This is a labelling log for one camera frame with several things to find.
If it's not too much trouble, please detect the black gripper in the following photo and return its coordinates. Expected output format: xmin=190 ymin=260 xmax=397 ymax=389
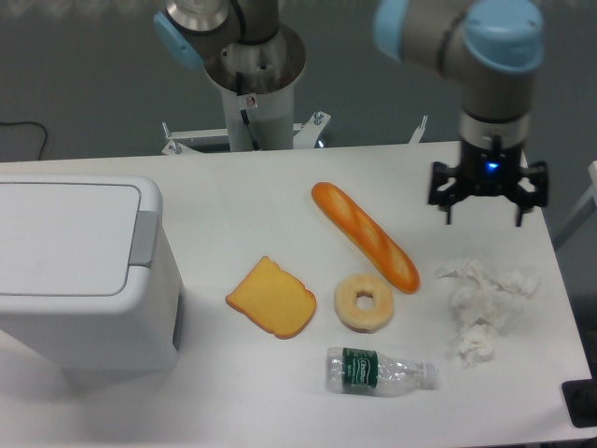
xmin=428 ymin=139 xmax=548 ymax=227

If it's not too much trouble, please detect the white plastic trash can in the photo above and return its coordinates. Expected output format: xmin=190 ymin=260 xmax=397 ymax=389
xmin=1 ymin=174 xmax=184 ymax=371

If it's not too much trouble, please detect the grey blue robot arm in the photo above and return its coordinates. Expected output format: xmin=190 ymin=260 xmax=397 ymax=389
xmin=153 ymin=1 xmax=548 ymax=214

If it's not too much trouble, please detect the large crumpled white tissue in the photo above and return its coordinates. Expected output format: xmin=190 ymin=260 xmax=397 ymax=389
xmin=435 ymin=258 xmax=540 ymax=334

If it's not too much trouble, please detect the orange toy baguette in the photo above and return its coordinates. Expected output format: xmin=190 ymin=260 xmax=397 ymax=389
xmin=311 ymin=182 xmax=421 ymax=294

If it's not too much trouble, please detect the small crumpled white tissue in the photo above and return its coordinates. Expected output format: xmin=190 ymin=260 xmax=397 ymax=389
xmin=458 ymin=324 xmax=494 ymax=368

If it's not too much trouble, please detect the beige toy donut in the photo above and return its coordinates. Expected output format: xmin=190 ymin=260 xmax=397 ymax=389
xmin=334 ymin=273 xmax=394 ymax=332

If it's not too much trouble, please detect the black device at edge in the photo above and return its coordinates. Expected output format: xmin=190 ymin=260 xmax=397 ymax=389
xmin=562 ymin=379 xmax=596 ymax=428

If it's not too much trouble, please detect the clear plastic water bottle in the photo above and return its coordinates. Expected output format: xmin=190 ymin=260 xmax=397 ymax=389
xmin=326 ymin=347 xmax=437 ymax=398

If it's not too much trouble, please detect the yellow toy toast slice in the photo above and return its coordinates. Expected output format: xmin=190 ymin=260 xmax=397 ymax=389
xmin=225 ymin=256 xmax=316 ymax=339

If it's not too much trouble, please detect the white frame at right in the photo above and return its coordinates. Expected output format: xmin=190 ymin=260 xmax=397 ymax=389
xmin=552 ymin=161 xmax=596 ymax=250

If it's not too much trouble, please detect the white metal base frame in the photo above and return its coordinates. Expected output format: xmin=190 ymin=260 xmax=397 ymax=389
xmin=160 ymin=110 xmax=430 ymax=156

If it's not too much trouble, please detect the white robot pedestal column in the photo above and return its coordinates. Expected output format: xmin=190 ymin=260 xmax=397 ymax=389
xmin=204 ymin=24 xmax=306 ymax=152

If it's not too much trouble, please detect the black cable on floor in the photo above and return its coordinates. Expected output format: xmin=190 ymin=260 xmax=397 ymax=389
xmin=0 ymin=120 xmax=49 ymax=160

